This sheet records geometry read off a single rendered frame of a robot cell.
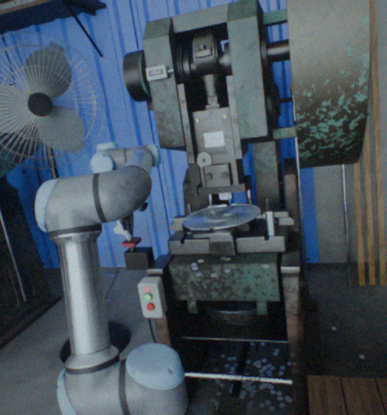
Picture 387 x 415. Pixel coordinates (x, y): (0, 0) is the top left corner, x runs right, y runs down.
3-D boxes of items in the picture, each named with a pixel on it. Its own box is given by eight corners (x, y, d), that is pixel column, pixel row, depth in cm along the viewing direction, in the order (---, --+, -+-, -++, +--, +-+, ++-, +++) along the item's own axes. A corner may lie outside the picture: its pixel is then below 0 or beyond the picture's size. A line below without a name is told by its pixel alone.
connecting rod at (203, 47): (228, 127, 129) (216, 21, 121) (195, 132, 133) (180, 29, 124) (237, 123, 149) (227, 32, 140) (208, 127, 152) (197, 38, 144)
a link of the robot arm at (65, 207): (129, 429, 75) (95, 167, 79) (57, 439, 75) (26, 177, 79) (139, 401, 87) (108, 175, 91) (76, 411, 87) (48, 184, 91)
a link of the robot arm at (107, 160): (121, 149, 115) (126, 146, 125) (86, 154, 115) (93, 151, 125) (126, 173, 117) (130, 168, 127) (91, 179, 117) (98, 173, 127)
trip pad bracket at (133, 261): (155, 297, 139) (146, 250, 134) (132, 297, 142) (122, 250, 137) (160, 289, 145) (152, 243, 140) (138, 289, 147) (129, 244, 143)
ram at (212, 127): (238, 187, 132) (228, 102, 125) (197, 190, 136) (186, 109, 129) (244, 177, 148) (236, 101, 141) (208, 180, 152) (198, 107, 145)
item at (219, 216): (195, 208, 155) (195, 207, 155) (265, 202, 146) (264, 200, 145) (172, 233, 129) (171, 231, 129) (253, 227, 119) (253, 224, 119)
